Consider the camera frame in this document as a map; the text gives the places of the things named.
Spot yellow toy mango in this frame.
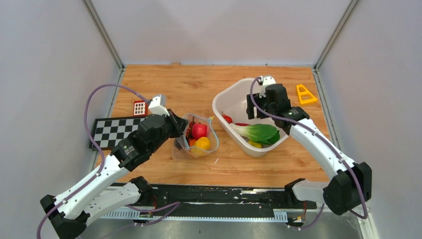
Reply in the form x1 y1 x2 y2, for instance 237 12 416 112
191 137 211 157

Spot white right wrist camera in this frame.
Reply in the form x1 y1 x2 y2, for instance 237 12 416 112
258 75 276 98

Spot red toy apple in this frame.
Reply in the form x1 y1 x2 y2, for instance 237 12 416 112
192 123 208 139

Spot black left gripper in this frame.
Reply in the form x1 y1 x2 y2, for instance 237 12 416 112
150 109 190 153

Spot yellow toy frame block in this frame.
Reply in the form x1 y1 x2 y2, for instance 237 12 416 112
296 84 318 106

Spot yellow toy lemon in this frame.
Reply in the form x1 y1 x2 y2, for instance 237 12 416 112
248 140 263 148

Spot green toy bok choy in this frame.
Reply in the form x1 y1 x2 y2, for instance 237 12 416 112
230 124 281 145

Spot black white checkerboard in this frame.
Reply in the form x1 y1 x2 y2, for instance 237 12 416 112
92 116 145 150

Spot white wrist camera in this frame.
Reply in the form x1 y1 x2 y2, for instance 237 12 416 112
258 75 276 98
148 94 169 116

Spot orange toy pumpkin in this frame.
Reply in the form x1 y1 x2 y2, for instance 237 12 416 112
188 138 197 147

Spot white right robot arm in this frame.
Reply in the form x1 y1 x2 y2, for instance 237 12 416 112
246 81 372 219

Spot white plastic basket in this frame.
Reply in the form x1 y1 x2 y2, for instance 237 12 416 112
212 78 289 157

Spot small red toy tomato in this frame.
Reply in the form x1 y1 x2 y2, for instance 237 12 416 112
222 114 233 124

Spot red toy window block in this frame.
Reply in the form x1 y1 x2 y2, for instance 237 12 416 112
133 100 148 117

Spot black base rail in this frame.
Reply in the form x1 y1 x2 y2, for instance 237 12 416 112
132 184 317 222

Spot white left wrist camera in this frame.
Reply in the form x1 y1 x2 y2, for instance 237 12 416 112
148 94 169 116

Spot clear zip top bag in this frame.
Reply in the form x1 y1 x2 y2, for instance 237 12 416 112
171 114 219 159

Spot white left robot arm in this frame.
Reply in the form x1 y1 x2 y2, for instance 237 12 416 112
40 110 189 239

